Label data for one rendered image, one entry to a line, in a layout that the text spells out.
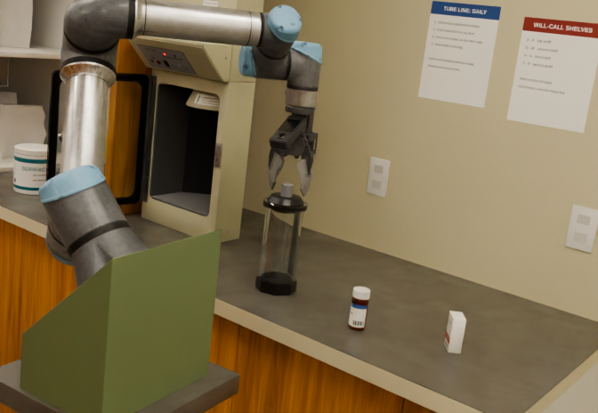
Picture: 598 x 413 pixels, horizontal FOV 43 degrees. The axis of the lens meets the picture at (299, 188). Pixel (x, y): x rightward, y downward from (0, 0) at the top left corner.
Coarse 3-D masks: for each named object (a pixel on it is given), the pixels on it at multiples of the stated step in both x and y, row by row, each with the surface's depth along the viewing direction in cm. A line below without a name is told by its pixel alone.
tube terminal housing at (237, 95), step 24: (168, 0) 222; (192, 0) 216; (216, 0) 210; (240, 0) 207; (240, 48) 211; (168, 72) 225; (240, 96) 215; (240, 120) 217; (240, 144) 220; (216, 168) 216; (240, 168) 222; (216, 192) 217; (240, 192) 225; (144, 216) 238; (168, 216) 231; (192, 216) 224; (216, 216) 219; (240, 216) 227
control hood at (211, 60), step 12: (144, 36) 213; (168, 48) 210; (180, 48) 206; (192, 48) 203; (204, 48) 200; (216, 48) 203; (228, 48) 207; (144, 60) 224; (192, 60) 208; (204, 60) 204; (216, 60) 204; (228, 60) 208; (180, 72) 218; (204, 72) 210; (216, 72) 206; (228, 72) 209
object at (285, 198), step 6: (282, 186) 184; (288, 186) 183; (276, 192) 187; (282, 192) 184; (288, 192) 183; (270, 198) 183; (276, 198) 182; (282, 198) 181; (288, 198) 182; (294, 198) 183; (300, 198) 184; (282, 204) 181; (288, 204) 181; (294, 204) 181; (300, 204) 183
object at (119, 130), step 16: (64, 96) 211; (112, 96) 221; (128, 96) 224; (112, 112) 222; (128, 112) 226; (48, 128) 211; (112, 128) 223; (128, 128) 227; (48, 144) 211; (112, 144) 225; (128, 144) 228; (112, 160) 226; (128, 160) 229; (112, 176) 227; (128, 176) 231; (112, 192) 228; (128, 192) 232
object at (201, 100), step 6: (192, 96) 224; (198, 96) 221; (204, 96) 221; (210, 96) 220; (216, 96) 220; (186, 102) 226; (192, 102) 222; (198, 102) 221; (204, 102) 220; (210, 102) 220; (216, 102) 220; (198, 108) 220; (204, 108) 220; (210, 108) 220; (216, 108) 220
